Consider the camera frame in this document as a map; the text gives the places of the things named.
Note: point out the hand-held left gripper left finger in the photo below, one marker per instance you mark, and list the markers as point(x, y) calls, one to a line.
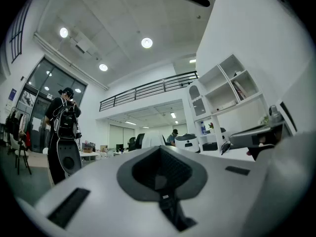
point(103, 196)

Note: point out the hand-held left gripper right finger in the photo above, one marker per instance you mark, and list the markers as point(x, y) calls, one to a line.
point(222, 194)

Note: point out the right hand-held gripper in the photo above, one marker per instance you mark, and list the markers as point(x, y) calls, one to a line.
point(284, 122)

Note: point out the black office chair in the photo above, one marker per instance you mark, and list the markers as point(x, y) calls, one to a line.
point(140, 140)

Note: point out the small green plant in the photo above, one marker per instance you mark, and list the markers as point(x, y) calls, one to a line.
point(263, 120)

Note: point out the small red flower plant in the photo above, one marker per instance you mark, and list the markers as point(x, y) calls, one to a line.
point(211, 126)

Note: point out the black box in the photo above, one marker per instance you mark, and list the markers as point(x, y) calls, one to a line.
point(209, 146)

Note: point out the clear water bottle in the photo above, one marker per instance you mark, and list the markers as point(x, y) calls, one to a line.
point(203, 128)

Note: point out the leaning books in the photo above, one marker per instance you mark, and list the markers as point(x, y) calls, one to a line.
point(240, 90)

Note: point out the grey black oval panel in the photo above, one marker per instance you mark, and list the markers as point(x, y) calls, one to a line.
point(69, 157)

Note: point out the white shelf unit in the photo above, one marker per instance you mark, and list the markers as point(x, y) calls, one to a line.
point(214, 88)

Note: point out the white round appliance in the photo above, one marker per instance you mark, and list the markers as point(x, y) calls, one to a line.
point(187, 143)

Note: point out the black stool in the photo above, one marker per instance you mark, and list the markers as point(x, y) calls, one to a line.
point(22, 154)

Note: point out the clothes rack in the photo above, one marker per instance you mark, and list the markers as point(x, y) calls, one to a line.
point(17, 125)

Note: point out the round ceiling light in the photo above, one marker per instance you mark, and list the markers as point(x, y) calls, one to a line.
point(63, 32)
point(146, 43)
point(103, 67)

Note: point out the black framed glass door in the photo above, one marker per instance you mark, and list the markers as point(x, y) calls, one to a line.
point(47, 78)

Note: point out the white ceiling air conditioner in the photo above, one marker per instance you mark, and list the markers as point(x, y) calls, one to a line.
point(81, 43)

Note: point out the black window grate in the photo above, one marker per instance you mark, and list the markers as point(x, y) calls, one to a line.
point(18, 33)

